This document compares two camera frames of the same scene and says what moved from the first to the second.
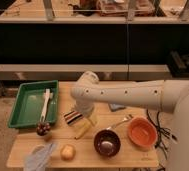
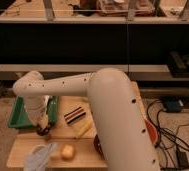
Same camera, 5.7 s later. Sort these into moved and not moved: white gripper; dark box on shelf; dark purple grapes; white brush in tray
Moved: white gripper
Not moved: white brush in tray; dark purple grapes; dark box on shelf
